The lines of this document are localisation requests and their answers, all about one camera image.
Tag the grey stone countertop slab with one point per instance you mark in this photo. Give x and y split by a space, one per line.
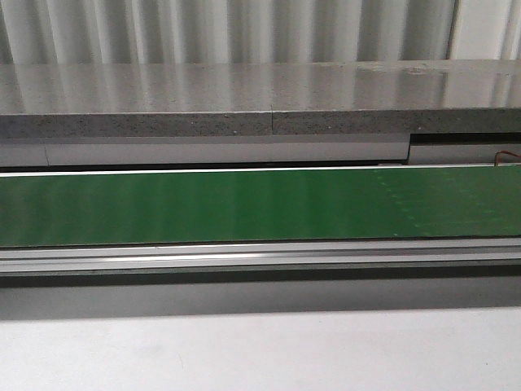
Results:
231 100

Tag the green conveyor belt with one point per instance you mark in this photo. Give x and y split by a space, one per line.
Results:
259 205

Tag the white panel under countertop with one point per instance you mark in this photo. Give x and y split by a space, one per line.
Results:
350 149

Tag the white pleated curtain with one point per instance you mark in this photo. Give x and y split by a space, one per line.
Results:
256 32

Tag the aluminium conveyor frame rail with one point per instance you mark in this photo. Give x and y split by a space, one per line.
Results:
268 256

